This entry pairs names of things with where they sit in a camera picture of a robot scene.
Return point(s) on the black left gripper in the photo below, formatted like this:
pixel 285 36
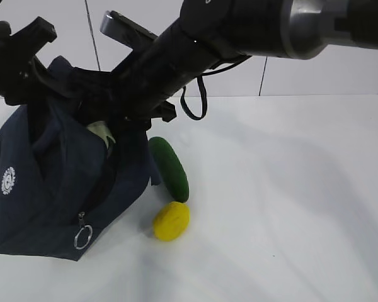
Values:
pixel 23 78

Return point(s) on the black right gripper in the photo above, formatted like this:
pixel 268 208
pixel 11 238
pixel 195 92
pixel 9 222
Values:
pixel 156 68

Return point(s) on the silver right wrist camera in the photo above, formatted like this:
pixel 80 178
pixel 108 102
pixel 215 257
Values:
pixel 125 31

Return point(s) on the yellow lemon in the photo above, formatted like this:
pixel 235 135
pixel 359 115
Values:
pixel 171 221

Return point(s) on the dark navy fabric lunch bag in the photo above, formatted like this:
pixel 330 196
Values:
pixel 60 187

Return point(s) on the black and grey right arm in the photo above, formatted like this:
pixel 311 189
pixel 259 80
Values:
pixel 209 37

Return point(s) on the green cucumber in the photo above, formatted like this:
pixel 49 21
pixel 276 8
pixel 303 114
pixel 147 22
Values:
pixel 170 169

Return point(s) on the green lidded glass container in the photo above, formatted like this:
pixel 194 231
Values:
pixel 101 130

